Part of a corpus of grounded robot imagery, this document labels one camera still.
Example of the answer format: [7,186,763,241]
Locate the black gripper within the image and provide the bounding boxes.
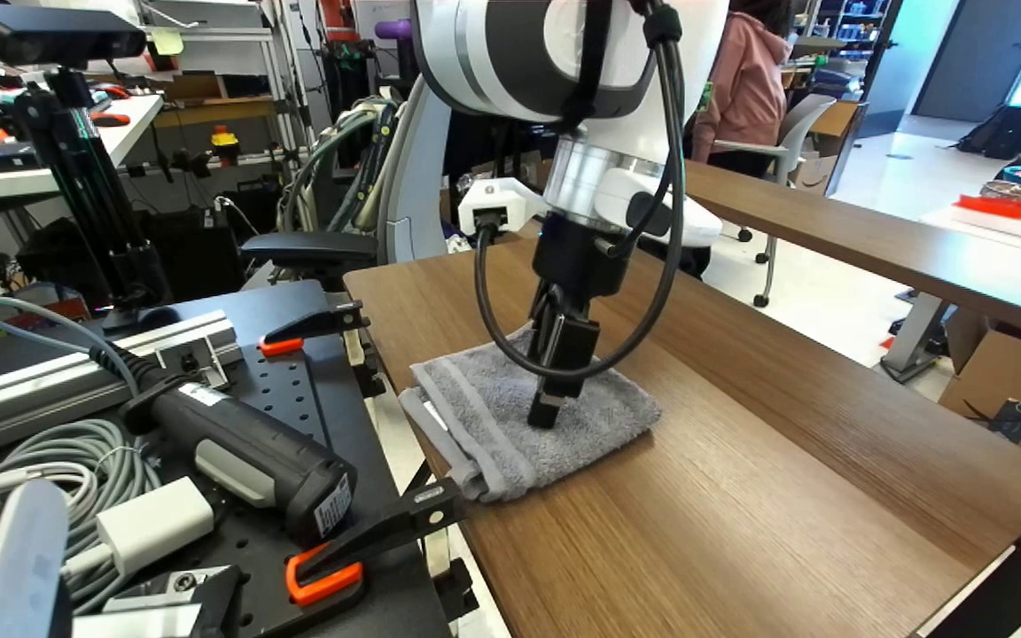
[528,218,626,430]

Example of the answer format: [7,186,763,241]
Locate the grey towel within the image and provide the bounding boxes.
[397,338,668,506]

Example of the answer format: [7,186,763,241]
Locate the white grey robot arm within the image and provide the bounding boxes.
[416,0,730,430]

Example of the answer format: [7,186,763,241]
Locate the black perforated breadboard plate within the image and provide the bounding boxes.
[96,279,454,638]

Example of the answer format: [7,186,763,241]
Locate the grey office chair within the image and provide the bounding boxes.
[239,71,456,286]

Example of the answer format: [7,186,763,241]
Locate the black handheld scanner device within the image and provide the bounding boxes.
[127,384,353,547]

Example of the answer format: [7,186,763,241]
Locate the person in pink hoodie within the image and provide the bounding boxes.
[691,0,793,165]

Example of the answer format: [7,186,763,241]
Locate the white office chair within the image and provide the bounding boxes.
[715,93,836,309]

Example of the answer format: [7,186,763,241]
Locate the white power adapter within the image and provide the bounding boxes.
[96,479,212,575]

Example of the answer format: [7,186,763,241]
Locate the long wooden bench table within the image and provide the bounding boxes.
[688,165,1021,334]

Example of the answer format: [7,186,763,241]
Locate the white side desk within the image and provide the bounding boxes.
[0,95,163,210]

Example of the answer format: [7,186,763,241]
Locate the light blue grey panel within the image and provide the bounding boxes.
[0,479,71,638]

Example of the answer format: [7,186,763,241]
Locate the black tripod stand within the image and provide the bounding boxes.
[12,68,171,309]

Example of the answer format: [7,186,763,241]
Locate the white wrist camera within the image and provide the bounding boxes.
[456,178,546,237]

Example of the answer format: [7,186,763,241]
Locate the front orange-handled black clamp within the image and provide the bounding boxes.
[283,481,460,611]

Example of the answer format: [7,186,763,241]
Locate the orange-handled black clamp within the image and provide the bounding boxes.
[255,301,364,357]
[283,481,460,611]

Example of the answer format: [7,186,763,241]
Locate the rear orange-handled black clamp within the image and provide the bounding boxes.
[255,301,364,357]

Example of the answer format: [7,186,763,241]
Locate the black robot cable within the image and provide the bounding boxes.
[467,0,691,386]

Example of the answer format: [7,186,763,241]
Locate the coiled grey cable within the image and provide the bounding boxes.
[0,416,166,618]

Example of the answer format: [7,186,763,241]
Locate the aluminium extrusion rail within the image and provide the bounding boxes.
[0,311,240,446]

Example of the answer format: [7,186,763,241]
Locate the black camera on stand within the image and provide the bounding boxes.
[0,5,144,63]

